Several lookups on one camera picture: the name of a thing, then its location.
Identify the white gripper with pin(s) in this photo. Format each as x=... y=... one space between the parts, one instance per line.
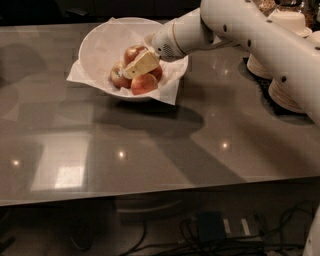
x=164 y=42

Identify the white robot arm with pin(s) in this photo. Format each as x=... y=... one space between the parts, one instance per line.
x=293 y=61

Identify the front pale red apple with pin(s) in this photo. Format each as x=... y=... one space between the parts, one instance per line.
x=144 y=84

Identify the white bowl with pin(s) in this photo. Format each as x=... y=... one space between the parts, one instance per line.
x=100 y=50

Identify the white paper liner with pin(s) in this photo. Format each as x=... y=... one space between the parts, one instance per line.
x=100 y=43

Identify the rear stack of paper plates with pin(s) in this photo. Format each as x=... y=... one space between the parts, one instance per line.
x=256 y=68

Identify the white foam container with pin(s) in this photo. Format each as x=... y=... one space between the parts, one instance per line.
x=292 y=21

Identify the black rubber mat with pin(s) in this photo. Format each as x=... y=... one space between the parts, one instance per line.
x=264 y=85

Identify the black power adapter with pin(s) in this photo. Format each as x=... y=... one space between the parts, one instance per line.
x=210 y=226

